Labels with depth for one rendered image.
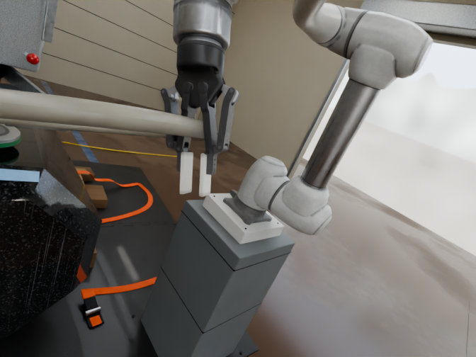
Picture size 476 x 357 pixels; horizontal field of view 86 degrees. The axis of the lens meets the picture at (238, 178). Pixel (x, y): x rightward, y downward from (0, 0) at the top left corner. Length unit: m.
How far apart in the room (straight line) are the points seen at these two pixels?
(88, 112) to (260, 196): 0.83
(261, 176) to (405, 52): 0.60
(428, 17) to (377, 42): 4.31
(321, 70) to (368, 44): 4.95
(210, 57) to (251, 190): 0.74
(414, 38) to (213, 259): 0.95
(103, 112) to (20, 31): 0.78
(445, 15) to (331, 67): 1.77
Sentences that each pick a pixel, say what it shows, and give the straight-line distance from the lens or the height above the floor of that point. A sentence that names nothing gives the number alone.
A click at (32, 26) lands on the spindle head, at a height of 1.26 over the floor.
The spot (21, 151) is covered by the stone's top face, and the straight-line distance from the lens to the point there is 1.25.
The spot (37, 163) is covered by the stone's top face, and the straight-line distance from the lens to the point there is 1.17.
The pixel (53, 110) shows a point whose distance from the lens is 0.34.
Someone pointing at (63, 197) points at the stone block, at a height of 0.72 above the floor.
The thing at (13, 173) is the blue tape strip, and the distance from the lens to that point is 1.13.
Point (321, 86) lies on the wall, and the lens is 5.68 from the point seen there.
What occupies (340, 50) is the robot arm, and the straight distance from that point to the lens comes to 0.91.
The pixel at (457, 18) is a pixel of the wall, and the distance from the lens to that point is 5.07.
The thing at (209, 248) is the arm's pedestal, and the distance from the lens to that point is 1.10.
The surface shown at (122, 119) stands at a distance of 0.34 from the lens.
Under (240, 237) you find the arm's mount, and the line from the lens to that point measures 1.05.
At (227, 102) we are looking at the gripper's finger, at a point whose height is 1.32.
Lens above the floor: 1.34
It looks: 18 degrees down
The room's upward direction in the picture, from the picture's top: 24 degrees clockwise
